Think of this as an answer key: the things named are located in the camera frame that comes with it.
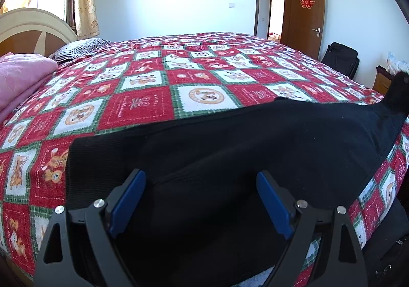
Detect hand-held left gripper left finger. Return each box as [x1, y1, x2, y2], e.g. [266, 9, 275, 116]
[33, 169, 147, 287]

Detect folded pink blanket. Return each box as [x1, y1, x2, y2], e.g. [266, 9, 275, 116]
[0, 53, 59, 121]

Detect black pants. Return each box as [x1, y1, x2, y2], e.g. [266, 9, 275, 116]
[65, 71, 409, 287]

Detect brown wooden door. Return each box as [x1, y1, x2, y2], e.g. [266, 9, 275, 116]
[280, 0, 326, 60]

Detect cream and wood headboard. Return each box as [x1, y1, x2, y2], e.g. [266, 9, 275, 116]
[0, 8, 78, 58]

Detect black bag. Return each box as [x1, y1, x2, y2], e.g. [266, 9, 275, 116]
[361, 198, 409, 287]

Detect striped pillow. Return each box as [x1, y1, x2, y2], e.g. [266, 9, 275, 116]
[49, 38, 112, 62]

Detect brown door frame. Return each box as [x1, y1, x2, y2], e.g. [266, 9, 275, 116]
[254, 0, 296, 40]

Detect black folding chair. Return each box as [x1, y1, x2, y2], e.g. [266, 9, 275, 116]
[320, 42, 360, 80]

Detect red printed patchwork blanket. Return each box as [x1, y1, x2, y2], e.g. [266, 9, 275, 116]
[0, 31, 409, 287]

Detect wooden cabinet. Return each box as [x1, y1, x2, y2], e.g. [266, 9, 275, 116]
[372, 65, 397, 96]

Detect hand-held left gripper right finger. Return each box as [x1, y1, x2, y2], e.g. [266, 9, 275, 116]
[256, 170, 366, 287]

